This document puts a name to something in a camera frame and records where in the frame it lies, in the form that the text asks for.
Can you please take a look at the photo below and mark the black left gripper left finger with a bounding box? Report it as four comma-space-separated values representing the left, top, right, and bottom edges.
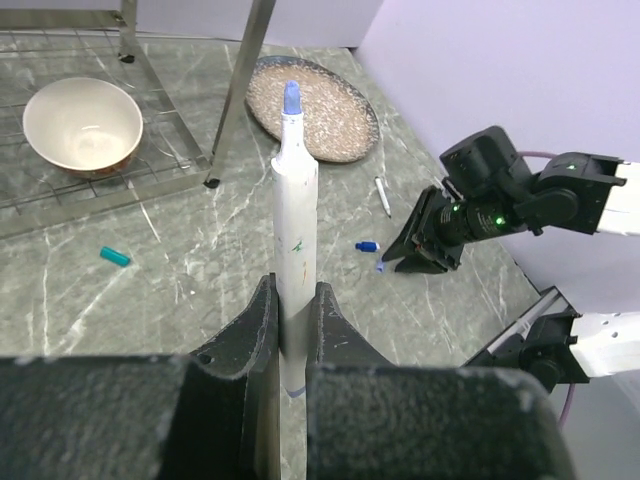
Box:
194, 274, 278, 479

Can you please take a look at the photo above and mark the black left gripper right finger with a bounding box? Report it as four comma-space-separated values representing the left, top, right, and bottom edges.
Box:
306, 282, 400, 479

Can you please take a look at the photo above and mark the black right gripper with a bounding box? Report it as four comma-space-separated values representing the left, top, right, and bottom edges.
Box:
382, 186, 527, 274

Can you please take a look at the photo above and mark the thin white pen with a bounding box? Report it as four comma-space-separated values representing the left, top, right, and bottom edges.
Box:
374, 176, 392, 218

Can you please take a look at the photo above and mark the white marker with purple tip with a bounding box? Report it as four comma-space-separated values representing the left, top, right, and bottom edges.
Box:
271, 80, 319, 398

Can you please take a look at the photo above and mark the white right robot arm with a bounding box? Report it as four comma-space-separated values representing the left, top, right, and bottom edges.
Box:
383, 147, 639, 388

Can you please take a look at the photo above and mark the blue pen cap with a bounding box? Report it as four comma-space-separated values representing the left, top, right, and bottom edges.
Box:
355, 241, 380, 253

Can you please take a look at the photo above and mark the teal pen cap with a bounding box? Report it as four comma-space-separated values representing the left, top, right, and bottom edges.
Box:
100, 246, 131, 267

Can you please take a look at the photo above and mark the speckled brown plate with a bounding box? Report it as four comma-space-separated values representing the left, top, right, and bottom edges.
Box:
246, 55, 380, 164

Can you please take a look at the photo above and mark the white ceramic bowl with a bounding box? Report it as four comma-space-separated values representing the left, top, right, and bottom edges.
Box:
22, 77, 144, 179

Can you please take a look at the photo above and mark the steel dish rack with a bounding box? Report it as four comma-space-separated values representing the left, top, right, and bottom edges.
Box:
1, 1, 274, 238

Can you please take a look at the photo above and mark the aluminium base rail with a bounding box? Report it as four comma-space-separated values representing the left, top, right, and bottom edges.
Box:
464, 286, 573, 366

